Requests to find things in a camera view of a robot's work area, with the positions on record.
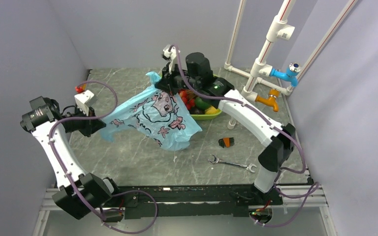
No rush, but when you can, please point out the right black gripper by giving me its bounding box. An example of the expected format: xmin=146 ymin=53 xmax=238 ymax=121
xmin=156 ymin=60 xmax=201 ymax=96

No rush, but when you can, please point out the blue plastic bag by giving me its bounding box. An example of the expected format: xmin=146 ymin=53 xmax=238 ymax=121
xmin=100 ymin=71 xmax=202 ymax=151

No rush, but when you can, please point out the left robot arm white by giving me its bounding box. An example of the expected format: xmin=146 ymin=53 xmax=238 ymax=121
xmin=20 ymin=96 xmax=122 ymax=219

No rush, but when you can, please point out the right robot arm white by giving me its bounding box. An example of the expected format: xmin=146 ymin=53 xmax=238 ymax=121
xmin=155 ymin=47 xmax=295 ymax=204

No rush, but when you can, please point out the green fake avocado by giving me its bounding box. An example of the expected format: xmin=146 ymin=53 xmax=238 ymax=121
xmin=195 ymin=97 xmax=211 ymax=110

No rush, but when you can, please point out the yellow fake fruit front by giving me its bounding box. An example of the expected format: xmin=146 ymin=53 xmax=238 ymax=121
xmin=204 ymin=106 xmax=221 ymax=115

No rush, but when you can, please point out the green plastic fruit basket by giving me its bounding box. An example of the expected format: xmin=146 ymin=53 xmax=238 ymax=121
xmin=179 ymin=74 xmax=223 ymax=121

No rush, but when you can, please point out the orange black hex key set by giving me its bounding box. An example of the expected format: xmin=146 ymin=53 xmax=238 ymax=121
xmin=218 ymin=137 xmax=235 ymax=148

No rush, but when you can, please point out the silver open-end wrench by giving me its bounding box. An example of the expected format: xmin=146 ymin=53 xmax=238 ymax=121
xmin=207 ymin=155 xmax=257 ymax=173

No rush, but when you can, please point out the orange faucet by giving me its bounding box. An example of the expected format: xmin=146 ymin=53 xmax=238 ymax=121
xmin=255 ymin=88 xmax=280 ymax=112

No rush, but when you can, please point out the blue faucet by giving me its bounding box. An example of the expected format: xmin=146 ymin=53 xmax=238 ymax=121
xmin=269 ymin=62 xmax=302 ymax=87

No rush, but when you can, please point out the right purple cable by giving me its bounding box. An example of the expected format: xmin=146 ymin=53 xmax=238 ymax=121
xmin=171 ymin=45 xmax=320 ymax=229

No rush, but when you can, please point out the purple cable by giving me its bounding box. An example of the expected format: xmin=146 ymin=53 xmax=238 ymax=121
xmin=171 ymin=45 xmax=320 ymax=229
xmin=48 ymin=80 xmax=158 ymax=236

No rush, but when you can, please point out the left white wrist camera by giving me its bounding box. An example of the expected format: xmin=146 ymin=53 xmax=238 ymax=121
xmin=74 ymin=86 xmax=97 ymax=116

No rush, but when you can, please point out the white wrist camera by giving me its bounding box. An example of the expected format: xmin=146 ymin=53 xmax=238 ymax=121
xmin=74 ymin=86 xmax=97 ymax=116
xmin=162 ymin=44 xmax=177 ymax=74

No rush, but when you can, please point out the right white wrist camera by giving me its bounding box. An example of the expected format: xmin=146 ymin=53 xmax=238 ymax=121
xmin=162 ymin=44 xmax=177 ymax=74

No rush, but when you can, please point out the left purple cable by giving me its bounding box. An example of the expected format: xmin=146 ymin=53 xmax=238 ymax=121
xmin=48 ymin=80 xmax=158 ymax=236

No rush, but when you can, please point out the white PVC pipe frame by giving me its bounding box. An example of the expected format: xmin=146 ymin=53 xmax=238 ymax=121
xmin=224 ymin=0 xmax=359 ymax=131

